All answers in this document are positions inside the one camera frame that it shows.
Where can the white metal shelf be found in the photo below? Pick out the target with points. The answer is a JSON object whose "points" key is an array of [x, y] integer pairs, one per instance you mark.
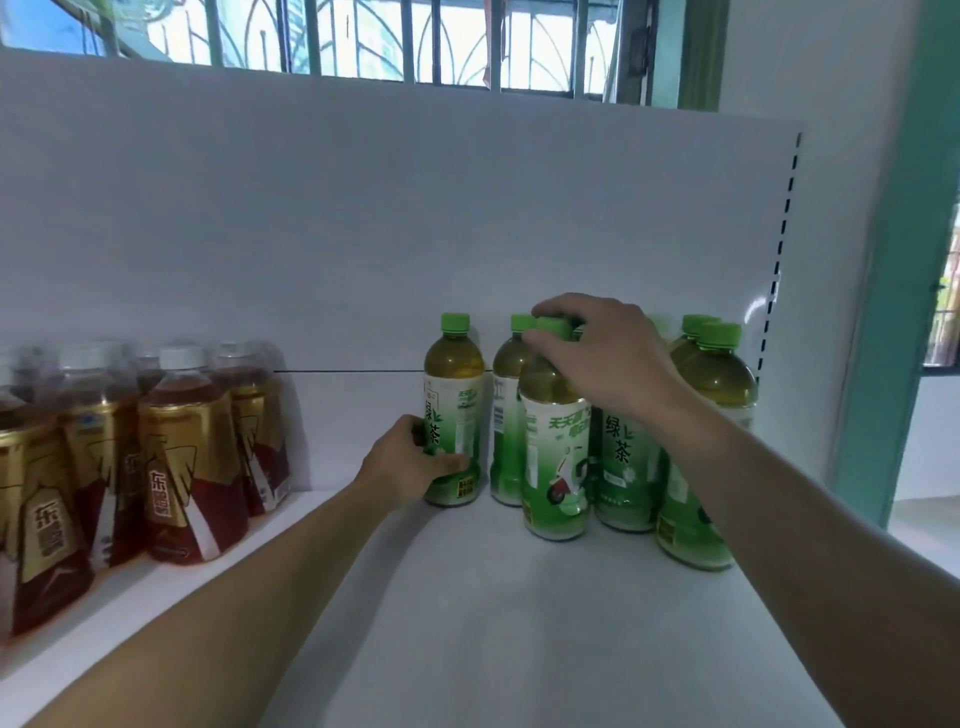
{"points": [[375, 195]]}

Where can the blue-framed barred window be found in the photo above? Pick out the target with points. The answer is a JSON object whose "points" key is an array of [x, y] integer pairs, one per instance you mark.
{"points": [[945, 285]]}

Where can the person's right hand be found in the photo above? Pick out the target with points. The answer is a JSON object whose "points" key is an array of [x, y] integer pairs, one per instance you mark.
{"points": [[608, 353]]}

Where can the person's left forearm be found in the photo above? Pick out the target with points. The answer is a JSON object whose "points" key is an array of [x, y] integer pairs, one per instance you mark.
{"points": [[225, 615]]}

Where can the row of amber drink bottles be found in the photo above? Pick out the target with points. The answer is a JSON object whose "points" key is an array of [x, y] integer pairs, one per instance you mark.
{"points": [[180, 465]]}

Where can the green tea bottle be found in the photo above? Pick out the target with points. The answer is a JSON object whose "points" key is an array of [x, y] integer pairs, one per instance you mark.
{"points": [[555, 465], [455, 375]]}

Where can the row of green-capped bottles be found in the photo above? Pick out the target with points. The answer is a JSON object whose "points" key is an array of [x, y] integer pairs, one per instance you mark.
{"points": [[705, 480]]}

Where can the person's right forearm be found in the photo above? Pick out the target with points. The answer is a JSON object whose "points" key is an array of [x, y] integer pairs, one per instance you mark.
{"points": [[810, 555]]}

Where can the person's left hand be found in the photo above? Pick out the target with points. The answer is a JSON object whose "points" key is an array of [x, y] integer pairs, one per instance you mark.
{"points": [[398, 468]]}

